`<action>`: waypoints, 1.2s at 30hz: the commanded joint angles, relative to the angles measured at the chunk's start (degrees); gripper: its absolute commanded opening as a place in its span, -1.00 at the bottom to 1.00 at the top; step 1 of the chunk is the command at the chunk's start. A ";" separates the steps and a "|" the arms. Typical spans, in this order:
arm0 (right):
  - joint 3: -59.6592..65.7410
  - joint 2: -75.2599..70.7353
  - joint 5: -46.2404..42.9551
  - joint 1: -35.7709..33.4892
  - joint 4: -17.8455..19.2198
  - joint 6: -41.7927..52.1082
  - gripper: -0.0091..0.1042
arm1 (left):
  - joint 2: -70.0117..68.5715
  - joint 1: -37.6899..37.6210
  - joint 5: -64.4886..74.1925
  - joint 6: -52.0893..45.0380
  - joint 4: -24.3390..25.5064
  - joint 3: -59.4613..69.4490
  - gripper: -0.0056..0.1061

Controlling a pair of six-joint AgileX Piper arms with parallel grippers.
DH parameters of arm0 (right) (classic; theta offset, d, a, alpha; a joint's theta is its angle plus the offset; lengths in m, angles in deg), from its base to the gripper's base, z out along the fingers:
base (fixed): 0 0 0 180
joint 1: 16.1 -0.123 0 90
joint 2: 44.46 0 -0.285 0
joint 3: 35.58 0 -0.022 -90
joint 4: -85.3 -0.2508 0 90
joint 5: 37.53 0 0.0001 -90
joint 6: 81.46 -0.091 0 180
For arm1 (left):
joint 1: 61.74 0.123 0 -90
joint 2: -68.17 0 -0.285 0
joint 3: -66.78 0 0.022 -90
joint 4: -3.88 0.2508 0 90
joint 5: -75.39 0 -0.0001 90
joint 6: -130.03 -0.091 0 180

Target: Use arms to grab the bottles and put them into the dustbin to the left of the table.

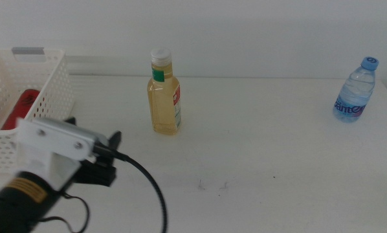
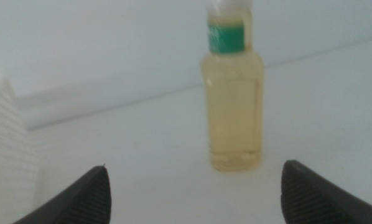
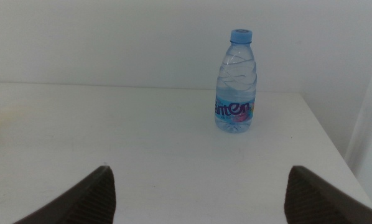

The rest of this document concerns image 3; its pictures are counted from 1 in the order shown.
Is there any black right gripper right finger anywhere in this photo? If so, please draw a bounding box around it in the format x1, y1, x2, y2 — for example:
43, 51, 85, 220
284, 165, 372, 224

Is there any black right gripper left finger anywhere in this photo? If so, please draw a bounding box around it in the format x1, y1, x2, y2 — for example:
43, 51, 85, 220
13, 165, 117, 224

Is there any clear water bottle blue cap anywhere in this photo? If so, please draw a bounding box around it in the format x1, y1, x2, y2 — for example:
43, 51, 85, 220
214, 29, 258, 134

